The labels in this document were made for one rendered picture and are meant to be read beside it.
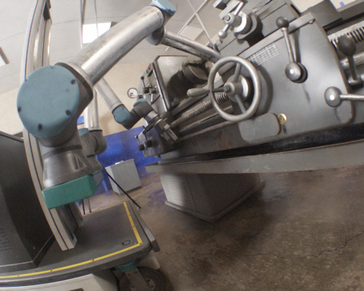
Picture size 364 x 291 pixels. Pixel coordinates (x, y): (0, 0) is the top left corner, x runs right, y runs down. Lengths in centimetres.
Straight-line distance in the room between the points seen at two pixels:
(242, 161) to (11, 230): 89
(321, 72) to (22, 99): 67
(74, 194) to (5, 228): 36
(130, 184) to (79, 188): 260
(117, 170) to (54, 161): 252
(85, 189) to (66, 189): 6
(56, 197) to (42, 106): 26
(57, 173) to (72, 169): 5
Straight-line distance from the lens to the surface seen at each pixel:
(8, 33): 389
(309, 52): 49
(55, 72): 40
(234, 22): 50
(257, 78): 46
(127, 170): 305
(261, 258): 81
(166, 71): 138
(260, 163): 59
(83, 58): 46
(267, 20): 55
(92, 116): 120
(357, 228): 92
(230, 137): 88
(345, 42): 35
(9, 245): 75
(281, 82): 51
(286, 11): 53
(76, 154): 54
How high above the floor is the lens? 58
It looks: 1 degrees down
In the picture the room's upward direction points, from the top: 18 degrees counter-clockwise
